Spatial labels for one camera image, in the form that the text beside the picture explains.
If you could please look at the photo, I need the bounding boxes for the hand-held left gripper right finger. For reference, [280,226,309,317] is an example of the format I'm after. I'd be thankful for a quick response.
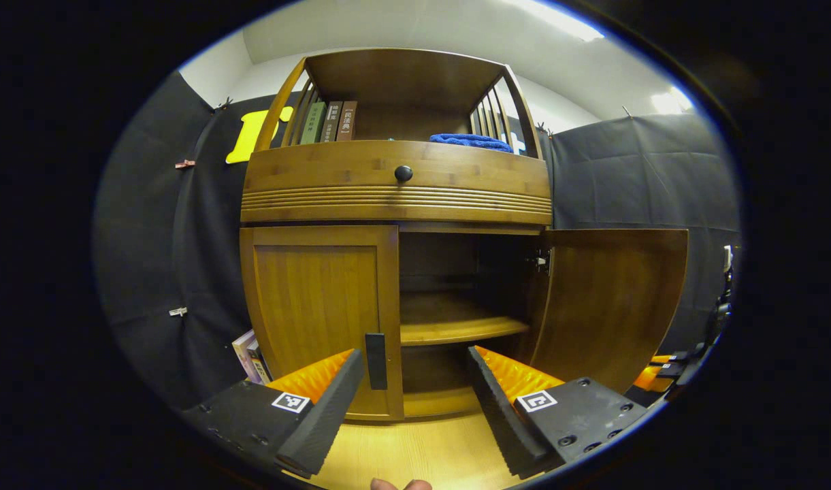
[466,346,651,478]

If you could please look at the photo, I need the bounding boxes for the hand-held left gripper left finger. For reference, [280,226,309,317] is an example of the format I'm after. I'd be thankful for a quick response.
[182,348,365,479]

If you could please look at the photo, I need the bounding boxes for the wooden cabinet door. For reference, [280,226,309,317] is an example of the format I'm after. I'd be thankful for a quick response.
[240,225,405,421]
[527,228,690,395]

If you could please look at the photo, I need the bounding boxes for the wooden double-door shoe cabinet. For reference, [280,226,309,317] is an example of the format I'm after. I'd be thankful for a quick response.
[238,46,690,423]

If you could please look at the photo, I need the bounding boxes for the wooden inner cabinet shelf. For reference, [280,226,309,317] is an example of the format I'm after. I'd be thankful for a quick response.
[400,293,532,346]

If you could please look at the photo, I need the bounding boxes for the wooden cabinet drawer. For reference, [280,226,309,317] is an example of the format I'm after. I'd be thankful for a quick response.
[240,140,553,227]

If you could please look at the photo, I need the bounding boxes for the dark paperback book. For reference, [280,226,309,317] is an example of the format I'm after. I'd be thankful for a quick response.
[248,342,273,383]

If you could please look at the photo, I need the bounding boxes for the small ceiling light panel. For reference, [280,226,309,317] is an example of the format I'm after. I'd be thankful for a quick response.
[650,87,695,115]

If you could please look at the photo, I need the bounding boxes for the black backdrop cloth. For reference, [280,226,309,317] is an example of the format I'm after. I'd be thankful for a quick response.
[92,68,743,412]

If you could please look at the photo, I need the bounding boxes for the blue folded towel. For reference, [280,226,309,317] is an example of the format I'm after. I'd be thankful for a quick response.
[429,133,515,154]

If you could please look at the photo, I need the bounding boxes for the dark brown book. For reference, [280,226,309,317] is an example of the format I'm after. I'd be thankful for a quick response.
[318,101,344,143]

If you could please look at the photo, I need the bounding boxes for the reddish brown book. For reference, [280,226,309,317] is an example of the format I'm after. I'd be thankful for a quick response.
[336,101,358,142]

